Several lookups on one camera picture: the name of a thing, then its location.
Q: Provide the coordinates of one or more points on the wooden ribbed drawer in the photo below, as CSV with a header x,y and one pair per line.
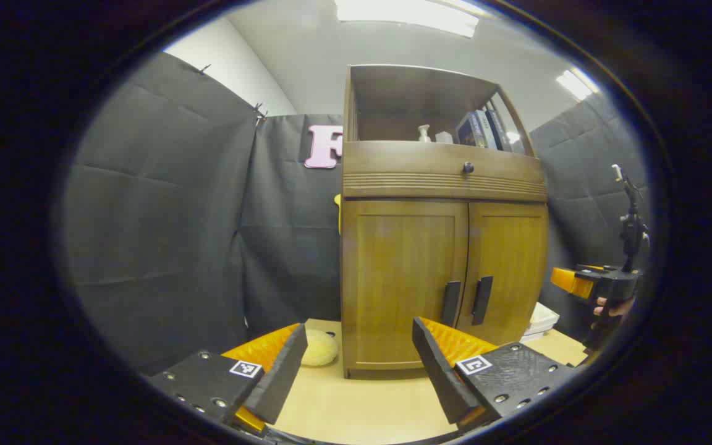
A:
x,y
405,161

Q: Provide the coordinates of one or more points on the white pump bottle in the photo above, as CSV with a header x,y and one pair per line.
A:
x,y
424,135

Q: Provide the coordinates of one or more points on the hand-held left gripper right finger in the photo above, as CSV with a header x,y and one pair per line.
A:
x,y
439,377

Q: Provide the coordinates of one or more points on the wooden double-door shoe cabinet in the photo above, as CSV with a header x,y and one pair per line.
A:
x,y
430,93

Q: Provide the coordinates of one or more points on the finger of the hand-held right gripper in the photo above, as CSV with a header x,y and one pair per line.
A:
x,y
569,281

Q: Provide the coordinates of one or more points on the large ceiling light panel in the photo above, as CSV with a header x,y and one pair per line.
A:
x,y
405,15

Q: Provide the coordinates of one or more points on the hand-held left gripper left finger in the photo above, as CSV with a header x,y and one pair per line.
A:
x,y
282,377

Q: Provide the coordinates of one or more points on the wooden shoe cabinet door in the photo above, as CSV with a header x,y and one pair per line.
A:
x,y
510,259
393,278

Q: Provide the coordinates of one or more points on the small white container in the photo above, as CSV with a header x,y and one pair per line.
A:
x,y
444,138

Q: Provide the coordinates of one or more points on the small ceiling light panel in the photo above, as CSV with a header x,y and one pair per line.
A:
x,y
577,83

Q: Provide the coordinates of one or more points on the round yellow cushion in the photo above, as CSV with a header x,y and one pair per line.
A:
x,y
320,348

